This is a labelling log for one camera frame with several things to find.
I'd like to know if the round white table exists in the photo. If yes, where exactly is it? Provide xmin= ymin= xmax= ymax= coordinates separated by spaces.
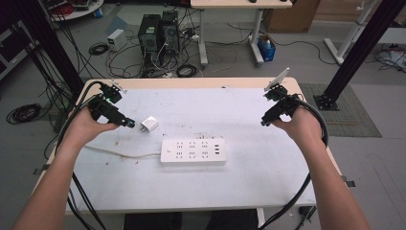
xmin=40 ymin=0 xmax=105 ymax=22

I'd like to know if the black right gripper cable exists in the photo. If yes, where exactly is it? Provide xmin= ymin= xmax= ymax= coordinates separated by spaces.
xmin=258 ymin=93 xmax=330 ymax=230

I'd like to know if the black metal stand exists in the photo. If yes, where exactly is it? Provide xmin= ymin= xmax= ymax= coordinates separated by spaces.
xmin=313 ymin=0 xmax=406 ymax=112
xmin=11 ymin=0 xmax=86 ymax=99

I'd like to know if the white stand leg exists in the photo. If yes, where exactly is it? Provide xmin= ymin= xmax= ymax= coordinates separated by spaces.
xmin=324 ymin=0 xmax=381 ymax=66

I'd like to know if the white power strip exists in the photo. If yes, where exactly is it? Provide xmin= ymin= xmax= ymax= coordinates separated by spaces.
xmin=160 ymin=137 xmax=228 ymax=167

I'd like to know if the white power strip cable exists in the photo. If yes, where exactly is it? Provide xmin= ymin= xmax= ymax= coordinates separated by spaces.
xmin=83 ymin=145 xmax=163 ymax=160

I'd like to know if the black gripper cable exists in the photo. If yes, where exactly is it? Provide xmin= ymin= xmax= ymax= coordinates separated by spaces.
xmin=258 ymin=93 xmax=330 ymax=230
xmin=55 ymin=80 xmax=107 ymax=230

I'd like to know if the grey floor mat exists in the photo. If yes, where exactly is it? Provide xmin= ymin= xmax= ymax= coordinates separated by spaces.
xmin=298 ymin=82 xmax=383 ymax=139

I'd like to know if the person's right hand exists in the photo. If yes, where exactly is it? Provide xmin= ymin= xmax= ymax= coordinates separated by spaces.
xmin=272 ymin=105 xmax=324 ymax=151

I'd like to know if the white table mat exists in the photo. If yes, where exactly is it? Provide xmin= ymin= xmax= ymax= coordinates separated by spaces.
xmin=64 ymin=87 xmax=318 ymax=214

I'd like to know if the white charger plug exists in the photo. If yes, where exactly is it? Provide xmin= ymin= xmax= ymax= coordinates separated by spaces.
xmin=139 ymin=115 xmax=160 ymax=133

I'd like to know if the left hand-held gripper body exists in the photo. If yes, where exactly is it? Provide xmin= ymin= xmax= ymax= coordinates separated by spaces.
xmin=87 ymin=80 xmax=129 ymax=127

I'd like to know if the wooden desk with white legs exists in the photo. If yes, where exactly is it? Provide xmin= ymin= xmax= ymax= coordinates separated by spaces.
xmin=190 ymin=0 xmax=294 ymax=67

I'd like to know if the brown cardboard box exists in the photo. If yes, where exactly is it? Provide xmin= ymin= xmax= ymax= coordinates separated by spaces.
xmin=262 ymin=0 xmax=322 ymax=34

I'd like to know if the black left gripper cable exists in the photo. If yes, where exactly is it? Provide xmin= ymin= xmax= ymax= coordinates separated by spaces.
xmin=55 ymin=80 xmax=107 ymax=230

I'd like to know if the small white box device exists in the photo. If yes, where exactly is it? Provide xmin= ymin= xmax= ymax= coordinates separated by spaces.
xmin=106 ymin=28 xmax=128 ymax=52

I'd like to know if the blue box with bottles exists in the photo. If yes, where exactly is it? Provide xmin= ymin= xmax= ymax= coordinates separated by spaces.
xmin=257 ymin=34 xmax=277 ymax=62

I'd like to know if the coiled black cable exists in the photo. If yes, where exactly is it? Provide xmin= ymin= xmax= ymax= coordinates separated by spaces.
xmin=6 ymin=103 xmax=43 ymax=126
xmin=88 ymin=41 xmax=110 ymax=57
xmin=175 ymin=63 xmax=199 ymax=79

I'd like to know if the person's left hand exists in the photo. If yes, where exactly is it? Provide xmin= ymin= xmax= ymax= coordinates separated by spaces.
xmin=65 ymin=105 xmax=121 ymax=149

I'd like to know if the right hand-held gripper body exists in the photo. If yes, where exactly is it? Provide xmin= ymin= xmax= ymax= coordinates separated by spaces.
xmin=263 ymin=66 xmax=304 ymax=123

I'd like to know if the black computer tower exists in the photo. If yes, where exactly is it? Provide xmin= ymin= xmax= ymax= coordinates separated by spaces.
xmin=137 ymin=13 xmax=163 ymax=66
xmin=160 ymin=10 xmax=181 ymax=56

